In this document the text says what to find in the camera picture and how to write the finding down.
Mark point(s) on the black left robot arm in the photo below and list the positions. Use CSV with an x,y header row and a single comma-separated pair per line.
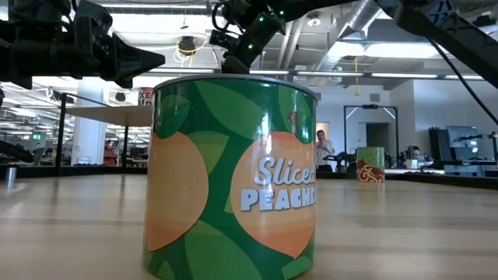
x,y
35,50

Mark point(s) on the black background robot arm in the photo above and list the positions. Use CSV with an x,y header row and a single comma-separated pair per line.
x,y
338,159

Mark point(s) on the green exit sign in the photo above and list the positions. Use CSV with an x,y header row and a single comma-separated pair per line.
x,y
36,137

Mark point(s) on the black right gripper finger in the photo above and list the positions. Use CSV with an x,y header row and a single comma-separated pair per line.
x,y
236,66

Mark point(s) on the green and red patterned can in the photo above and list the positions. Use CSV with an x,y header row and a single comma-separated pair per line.
x,y
370,165

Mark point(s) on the white building column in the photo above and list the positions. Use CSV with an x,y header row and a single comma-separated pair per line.
x,y
89,128

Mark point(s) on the silver ceiling air duct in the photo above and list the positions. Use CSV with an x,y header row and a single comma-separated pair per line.
x,y
350,27

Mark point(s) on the computer monitor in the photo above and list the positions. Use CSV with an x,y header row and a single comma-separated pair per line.
x,y
462,140

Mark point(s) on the wooden shelf with black legs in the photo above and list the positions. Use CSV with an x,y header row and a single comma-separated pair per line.
x,y
113,114

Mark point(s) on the black overhead camera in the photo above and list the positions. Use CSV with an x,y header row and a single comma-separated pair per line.
x,y
187,44

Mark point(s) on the black metal frame stand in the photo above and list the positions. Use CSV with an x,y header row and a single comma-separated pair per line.
x,y
345,128

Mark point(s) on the small silver metal post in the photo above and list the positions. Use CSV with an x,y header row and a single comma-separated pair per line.
x,y
11,177

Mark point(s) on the person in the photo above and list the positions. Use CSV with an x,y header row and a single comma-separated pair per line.
x,y
325,149
415,153

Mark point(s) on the red bin rack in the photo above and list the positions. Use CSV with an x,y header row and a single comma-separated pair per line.
x,y
110,155

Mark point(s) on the green sliced peaches can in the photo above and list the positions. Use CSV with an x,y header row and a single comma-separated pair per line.
x,y
218,175

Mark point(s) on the red and white fruit can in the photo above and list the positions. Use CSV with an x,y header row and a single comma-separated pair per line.
x,y
145,97

